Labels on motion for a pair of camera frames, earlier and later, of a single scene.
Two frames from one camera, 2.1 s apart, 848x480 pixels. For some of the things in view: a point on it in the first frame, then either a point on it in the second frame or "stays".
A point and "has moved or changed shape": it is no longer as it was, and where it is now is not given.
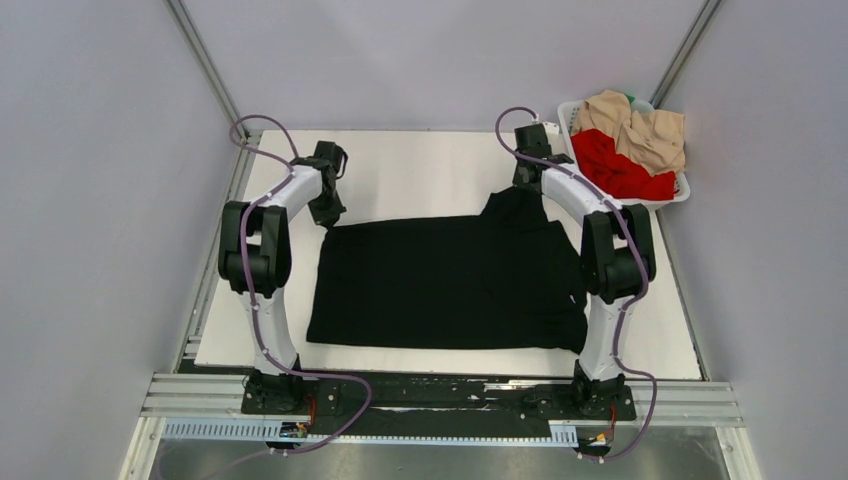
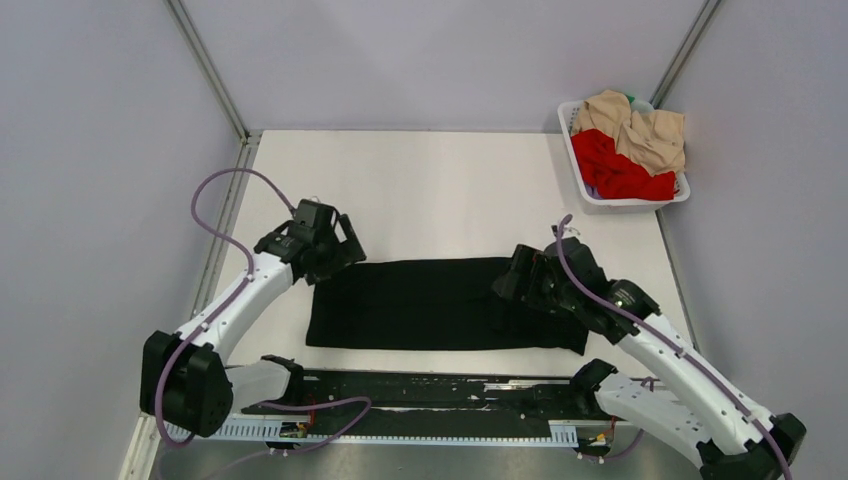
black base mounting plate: (434, 404) stays
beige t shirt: (655, 138) stays
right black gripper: (516, 178) -> (526, 262)
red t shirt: (617, 173) stays
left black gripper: (327, 218) -> (347, 252)
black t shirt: (507, 278) has moved or changed shape
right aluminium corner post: (690, 42) stays
